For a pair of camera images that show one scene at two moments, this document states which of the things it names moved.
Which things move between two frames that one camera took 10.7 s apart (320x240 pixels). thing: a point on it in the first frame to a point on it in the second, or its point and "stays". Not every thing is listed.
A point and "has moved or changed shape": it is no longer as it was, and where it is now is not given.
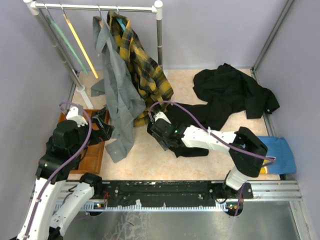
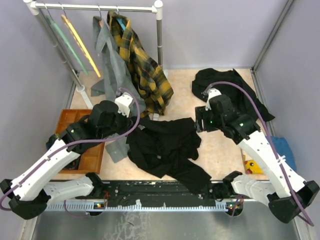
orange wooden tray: (91, 162) stays
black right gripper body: (163, 142) to (209, 122)
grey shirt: (122, 93) stays
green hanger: (62, 36) stays
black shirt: (178, 115) has moved or changed shape
